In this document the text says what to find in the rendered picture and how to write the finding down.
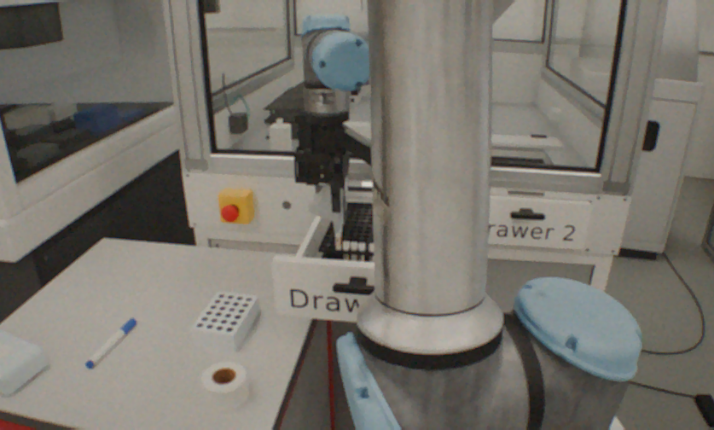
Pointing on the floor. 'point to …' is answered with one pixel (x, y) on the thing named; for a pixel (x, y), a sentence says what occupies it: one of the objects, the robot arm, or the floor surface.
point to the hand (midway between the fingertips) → (341, 223)
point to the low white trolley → (160, 347)
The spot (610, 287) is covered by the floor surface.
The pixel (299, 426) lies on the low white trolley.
